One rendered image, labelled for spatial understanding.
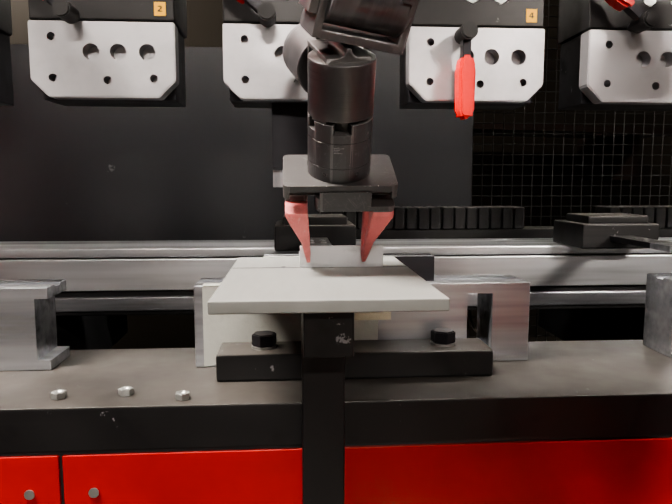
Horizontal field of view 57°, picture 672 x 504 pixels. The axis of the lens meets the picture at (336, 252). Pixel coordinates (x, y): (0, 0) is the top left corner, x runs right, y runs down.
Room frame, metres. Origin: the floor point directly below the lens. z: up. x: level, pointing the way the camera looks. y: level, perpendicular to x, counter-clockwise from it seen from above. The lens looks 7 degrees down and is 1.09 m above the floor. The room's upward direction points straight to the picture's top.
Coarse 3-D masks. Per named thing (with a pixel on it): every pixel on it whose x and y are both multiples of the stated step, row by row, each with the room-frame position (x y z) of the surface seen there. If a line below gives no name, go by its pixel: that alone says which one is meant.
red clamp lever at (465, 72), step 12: (468, 24) 0.66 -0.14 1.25; (456, 36) 0.68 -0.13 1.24; (468, 36) 0.66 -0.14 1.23; (468, 48) 0.67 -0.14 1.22; (468, 60) 0.66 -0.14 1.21; (456, 72) 0.67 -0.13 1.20; (468, 72) 0.66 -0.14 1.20; (456, 84) 0.67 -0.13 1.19; (468, 84) 0.66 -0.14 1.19; (456, 96) 0.67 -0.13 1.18; (468, 96) 0.66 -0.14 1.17; (456, 108) 0.67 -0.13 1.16; (468, 108) 0.66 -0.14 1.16
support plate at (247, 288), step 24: (240, 264) 0.65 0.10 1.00; (264, 264) 0.65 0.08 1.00; (288, 264) 0.65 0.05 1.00; (384, 264) 0.65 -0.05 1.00; (240, 288) 0.50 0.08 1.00; (264, 288) 0.50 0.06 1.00; (288, 288) 0.50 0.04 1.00; (312, 288) 0.50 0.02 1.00; (336, 288) 0.50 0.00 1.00; (360, 288) 0.50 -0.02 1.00; (384, 288) 0.50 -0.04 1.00; (408, 288) 0.50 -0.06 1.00; (432, 288) 0.50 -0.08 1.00; (216, 312) 0.45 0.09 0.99; (240, 312) 0.45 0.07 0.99; (264, 312) 0.45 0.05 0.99; (288, 312) 0.45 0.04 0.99; (312, 312) 0.45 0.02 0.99; (336, 312) 0.45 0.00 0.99; (360, 312) 0.46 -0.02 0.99
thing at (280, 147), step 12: (276, 108) 0.72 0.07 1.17; (288, 108) 0.72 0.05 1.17; (300, 108) 0.72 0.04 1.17; (276, 120) 0.72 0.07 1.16; (288, 120) 0.72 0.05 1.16; (300, 120) 0.72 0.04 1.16; (276, 132) 0.72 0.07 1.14; (288, 132) 0.72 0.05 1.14; (300, 132) 0.72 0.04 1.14; (276, 144) 0.72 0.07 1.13; (288, 144) 0.72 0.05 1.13; (300, 144) 0.72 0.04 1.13; (276, 156) 0.72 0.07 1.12; (276, 168) 0.72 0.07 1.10; (276, 180) 0.73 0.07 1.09
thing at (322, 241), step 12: (312, 216) 0.92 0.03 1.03; (324, 216) 0.92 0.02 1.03; (336, 216) 0.92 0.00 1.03; (276, 228) 0.90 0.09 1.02; (288, 228) 0.90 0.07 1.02; (312, 228) 0.91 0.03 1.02; (324, 228) 0.91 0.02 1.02; (336, 228) 0.91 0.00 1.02; (348, 228) 0.91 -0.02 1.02; (276, 240) 0.90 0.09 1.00; (288, 240) 0.90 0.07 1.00; (312, 240) 0.85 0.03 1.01; (324, 240) 0.85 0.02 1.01; (336, 240) 0.91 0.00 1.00; (348, 240) 0.91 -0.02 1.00
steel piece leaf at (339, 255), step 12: (300, 252) 0.63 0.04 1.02; (312, 252) 0.63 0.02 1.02; (324, 252) 0.63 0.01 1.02; (336, 252) 0.63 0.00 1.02; (348, 252) 0.63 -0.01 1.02; (360, 252) 0.63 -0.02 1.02; (372, 252) 0.63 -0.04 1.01; (300, 264) 0.63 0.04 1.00; (312, 264) 0.63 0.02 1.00; (324, 264) 0.63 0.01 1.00; (336, 264) 0.63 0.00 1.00; (348, 264) 0.63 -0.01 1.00; (360, 264) 0.63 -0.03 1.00; (372, 264) 0.63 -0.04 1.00
